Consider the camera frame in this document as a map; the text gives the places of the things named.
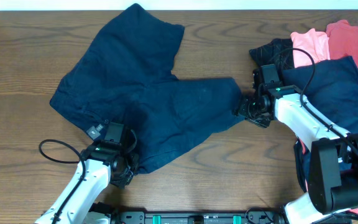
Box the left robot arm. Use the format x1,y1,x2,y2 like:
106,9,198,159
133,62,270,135
35,139,139,224

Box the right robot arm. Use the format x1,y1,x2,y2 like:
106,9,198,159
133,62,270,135
234,85,358,223

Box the navy blue shorts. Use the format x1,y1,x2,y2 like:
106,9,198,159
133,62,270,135
50,4,241,174

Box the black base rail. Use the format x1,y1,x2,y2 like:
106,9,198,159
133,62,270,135
88,202,287,224

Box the black patterned garment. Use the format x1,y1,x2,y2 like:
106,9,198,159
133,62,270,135
249,39,295,70

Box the navy blue garment in pile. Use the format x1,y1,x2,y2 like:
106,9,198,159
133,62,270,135
283,56,358,133

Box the red garment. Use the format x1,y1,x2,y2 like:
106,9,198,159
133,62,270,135
326,20,358,68

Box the pink garment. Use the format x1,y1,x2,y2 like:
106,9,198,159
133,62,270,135
290,29,331,68

